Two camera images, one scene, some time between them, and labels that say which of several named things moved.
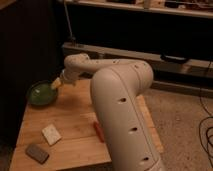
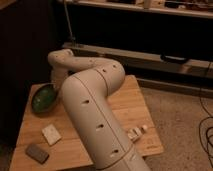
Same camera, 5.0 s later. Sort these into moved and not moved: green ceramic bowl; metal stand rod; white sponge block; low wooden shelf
Moved: green ceramic bowl
Not moved: low wooden shelf; metal stand rod; white sponge block
